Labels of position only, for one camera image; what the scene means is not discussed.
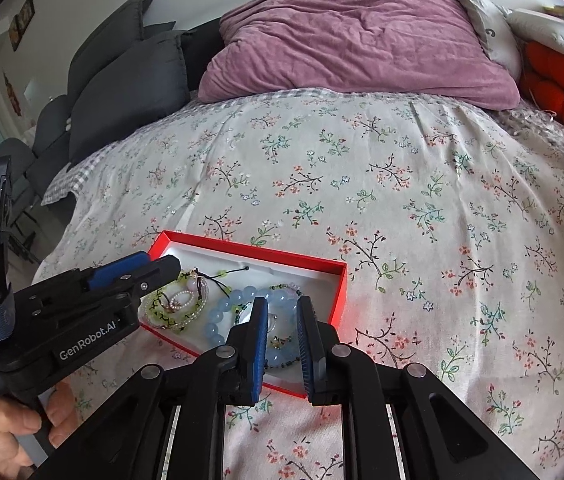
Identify small pearl ring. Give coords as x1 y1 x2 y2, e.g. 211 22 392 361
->
169 288 197 311

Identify green bead braided bracelet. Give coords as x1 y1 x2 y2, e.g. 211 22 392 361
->
142 264 251 334

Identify thin multicolour bead bracelet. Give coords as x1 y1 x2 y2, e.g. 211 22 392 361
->
231 282 306 366

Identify gold charm earring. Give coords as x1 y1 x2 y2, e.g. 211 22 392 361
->
269 336 288 350

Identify blue bead bracelet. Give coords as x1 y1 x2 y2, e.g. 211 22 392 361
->
203 284 304 369

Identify red jewelry box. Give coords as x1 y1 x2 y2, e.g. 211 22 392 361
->
138 230 349 400

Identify left hand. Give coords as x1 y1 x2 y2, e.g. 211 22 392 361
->
0 380 79 479

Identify grey chair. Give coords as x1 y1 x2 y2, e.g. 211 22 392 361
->
0 94 74 252

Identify dark grey cushion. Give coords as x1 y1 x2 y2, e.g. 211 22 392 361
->
67 0 175 107
68 30 191 165

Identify floral bed quilt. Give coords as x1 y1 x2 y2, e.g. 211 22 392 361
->
36 90 564 479

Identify purple pillow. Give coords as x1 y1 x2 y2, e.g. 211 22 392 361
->
198 0 520 110

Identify white printed pillow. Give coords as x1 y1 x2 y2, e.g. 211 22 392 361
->
459 0 523 81

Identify white quilted cushion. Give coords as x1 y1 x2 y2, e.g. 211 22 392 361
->
506 9 564 54

